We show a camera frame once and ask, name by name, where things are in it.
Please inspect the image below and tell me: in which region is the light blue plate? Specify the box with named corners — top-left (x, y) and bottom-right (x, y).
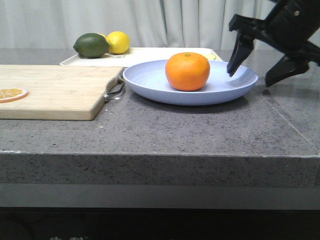
top-left (123, 60), bottom-right (258, 106)

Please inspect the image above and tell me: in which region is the white curtain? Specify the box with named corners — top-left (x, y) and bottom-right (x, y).
top-left (0, 0), bottom-right (274, 50)

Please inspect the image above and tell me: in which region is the yellow-green tray handle print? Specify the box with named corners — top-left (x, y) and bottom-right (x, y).
top-left (203, 53), bottom-right (222, 61)

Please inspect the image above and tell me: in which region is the cream white tray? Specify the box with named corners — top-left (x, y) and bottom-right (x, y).
top-left (60, 47), bottom-right (217, 68)

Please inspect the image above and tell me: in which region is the green lime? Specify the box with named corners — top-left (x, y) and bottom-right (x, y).
top-left (73, 33), bottom-right (109, 59)

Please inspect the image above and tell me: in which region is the orange fruit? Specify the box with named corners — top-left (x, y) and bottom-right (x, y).
top-left (165, 52), bottom-right (210, 92)

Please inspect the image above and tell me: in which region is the yellow lemon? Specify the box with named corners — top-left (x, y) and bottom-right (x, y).
top-left (106, 31), bottom-right (130, 54)

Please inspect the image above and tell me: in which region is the orange slice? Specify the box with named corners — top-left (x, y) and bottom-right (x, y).
top-left (0, 88), bottom-right (29, 103)

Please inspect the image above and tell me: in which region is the metal cutting board handle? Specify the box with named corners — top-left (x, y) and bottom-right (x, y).
top-left (103, 76), bottom-right (126, 103)

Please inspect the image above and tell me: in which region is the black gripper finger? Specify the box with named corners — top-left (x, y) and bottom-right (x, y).
top-left (265, 56), bottom-right (309, 87)
top-left (226, 30), bottom-right (254, 77)

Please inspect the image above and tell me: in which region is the wooden cutting board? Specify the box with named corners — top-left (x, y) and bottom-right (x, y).
top-left (0, 64), bottom-right (122, 121)

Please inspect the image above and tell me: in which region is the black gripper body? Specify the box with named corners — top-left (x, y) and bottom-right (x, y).
top-left (229, 0), bottom-right (320, 64)

